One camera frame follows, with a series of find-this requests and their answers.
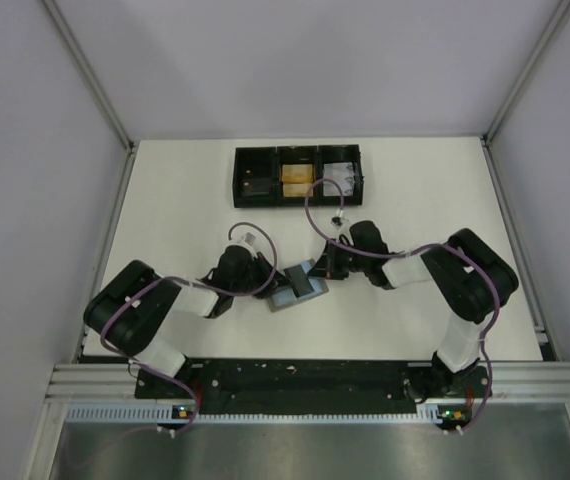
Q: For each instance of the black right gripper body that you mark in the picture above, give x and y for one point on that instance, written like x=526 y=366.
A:
x=330 y=261

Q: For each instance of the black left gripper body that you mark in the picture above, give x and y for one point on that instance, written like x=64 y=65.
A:
x=263 y=273

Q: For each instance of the grey card holder wallet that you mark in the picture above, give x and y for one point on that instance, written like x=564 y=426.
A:
x=284 y=297

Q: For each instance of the gold credit card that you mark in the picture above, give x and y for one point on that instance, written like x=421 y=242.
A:
x=297 y=190

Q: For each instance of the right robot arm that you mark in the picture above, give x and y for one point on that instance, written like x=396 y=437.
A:
x=473 y=280

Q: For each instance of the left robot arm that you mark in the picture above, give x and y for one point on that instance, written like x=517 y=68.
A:
x=129 y=312

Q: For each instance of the silver cards in bin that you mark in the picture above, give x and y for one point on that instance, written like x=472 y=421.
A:
x=342 y=179

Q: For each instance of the dark cards in bin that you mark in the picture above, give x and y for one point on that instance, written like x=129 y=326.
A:
x=256 y=186

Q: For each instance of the gold cards in bin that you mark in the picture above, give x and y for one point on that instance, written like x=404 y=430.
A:
x=297 y=173

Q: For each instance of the black right storage bin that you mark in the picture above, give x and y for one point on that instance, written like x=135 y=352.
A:
x=339 y=154

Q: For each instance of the black middle storage bin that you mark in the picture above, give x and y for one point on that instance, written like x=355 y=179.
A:
x=295 y=155

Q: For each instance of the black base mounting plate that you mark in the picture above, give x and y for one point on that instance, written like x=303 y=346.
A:
x=299 y=387

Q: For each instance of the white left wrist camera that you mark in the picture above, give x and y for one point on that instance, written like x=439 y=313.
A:
x=246 y=241

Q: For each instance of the aluminium right frame post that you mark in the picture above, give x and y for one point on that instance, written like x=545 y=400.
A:
x=552 y=29

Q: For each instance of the aluminium frame post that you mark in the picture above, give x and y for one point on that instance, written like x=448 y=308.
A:
x=552 y=29
x=86 y=72

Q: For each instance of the grey slotted cable duct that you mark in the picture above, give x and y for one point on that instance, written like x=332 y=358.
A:
x=174 y=415

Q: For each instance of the aluminium front frame rail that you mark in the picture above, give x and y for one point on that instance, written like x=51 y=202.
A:
x=513 y=382

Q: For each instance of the aluminium left frame post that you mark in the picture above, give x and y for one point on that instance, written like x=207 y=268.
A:
x=86 y=72

